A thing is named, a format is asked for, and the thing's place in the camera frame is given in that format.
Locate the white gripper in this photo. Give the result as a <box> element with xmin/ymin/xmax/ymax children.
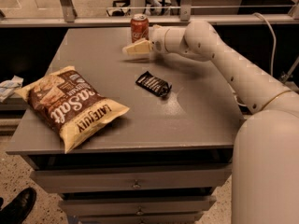
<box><xmin>122</xmin><ymin>24</ymin><xmax>187</xmax><ymax>55</ymax></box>

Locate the red coke can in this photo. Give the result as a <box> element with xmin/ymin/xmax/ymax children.
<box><xmin>130</xmin><ymin>14</ymin><xmax>149</xmax><ymax>42</ymax></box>

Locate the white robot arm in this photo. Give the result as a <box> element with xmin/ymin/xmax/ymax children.
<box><xmin>122</xmin><ymin>21</ymin><xmax>299</xmax><ymax>224</ymax></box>

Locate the grey metal railing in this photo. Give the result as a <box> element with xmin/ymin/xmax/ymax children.
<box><xmin>0</xmin><ymin>0</ymin><xmax>299</xmax><ymax>27</ymax></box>

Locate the black snack wrapper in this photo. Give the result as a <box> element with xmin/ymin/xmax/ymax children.
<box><xmin>135</xmin><ymin>71</ymin><xmax>172</xmax><ymax>97</ymax></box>

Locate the brown yellow chip bag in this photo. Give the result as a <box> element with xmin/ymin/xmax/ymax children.
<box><xmin>16</xmin><ymin>66</ymin><xmax>129</xmax><ymax>153</ymax></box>

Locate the grey drawer cabinet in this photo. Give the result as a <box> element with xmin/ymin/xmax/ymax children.
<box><xmin>6</xmin><ymin>26</ymin><xmax>246</xmax><ymax>224</ymax></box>

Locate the top grey drawer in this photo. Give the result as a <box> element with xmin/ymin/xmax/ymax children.
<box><xmin>31</xmin><ymin>163</ymin><xmax>231</xmax><ymax>193</ymax></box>

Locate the grey drawer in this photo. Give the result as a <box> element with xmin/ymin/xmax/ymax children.
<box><xmin>59</xmin><ymin>196</ymin><xmax>216</xmax><ymax>217</ymax></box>
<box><xmin>67</xmin><ymin>213</ymin><xmax>203</xmax><ymax>224</ymax></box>
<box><xmin>31</xmin><ymin>163</ymin><xmax>231</xmax><ymax>193</ymax></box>

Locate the white crumpled cloth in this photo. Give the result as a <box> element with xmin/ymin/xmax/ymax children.
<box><xmin>0</xmin><ymin>76</ymin><xmax>23</xmax><ymax>103</ymax></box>

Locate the middle grey drawer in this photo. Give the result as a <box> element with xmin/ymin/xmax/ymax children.
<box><xmin>59</xmin><ymin>196</ymin><xmax>216</xmax><ymax>217</ymax></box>

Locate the bottom grey drawer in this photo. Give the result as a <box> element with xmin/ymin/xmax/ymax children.
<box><xmin>67</xmin><ymin>213</ymin><xmax>203</xmax><ymax>224</ymax></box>

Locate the black leather shoe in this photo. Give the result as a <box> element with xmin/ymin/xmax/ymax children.
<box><xmin>0</xmin><ymin>188</ymin><xmax>36</xmax><ymax>224</ymax></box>

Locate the white cable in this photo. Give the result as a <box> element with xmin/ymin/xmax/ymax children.
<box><xmin>251</xmin><ymin>12</ymin><xmax>278</xmax><ymax>77</ymax></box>

